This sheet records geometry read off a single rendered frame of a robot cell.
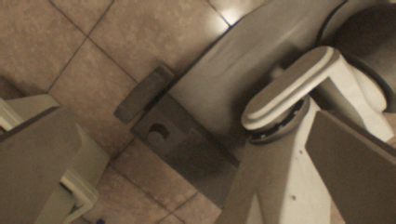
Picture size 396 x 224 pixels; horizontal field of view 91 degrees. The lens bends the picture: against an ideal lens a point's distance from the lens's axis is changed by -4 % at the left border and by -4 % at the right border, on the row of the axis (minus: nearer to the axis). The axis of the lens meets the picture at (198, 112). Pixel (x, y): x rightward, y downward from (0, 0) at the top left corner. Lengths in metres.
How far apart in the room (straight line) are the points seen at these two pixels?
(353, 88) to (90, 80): 0.71
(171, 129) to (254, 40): 0.28
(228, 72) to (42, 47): 0.62
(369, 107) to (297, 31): 0.22
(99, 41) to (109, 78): 0.12
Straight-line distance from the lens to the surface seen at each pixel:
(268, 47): 0.51
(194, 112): 0.52
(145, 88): 0.51
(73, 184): 0.67
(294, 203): 0.30
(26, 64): 0.90
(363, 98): 0.41
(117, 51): 0.72
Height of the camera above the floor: 0.66
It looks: 70 degrees down
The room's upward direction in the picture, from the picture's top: 172 degrees counter-clockwise
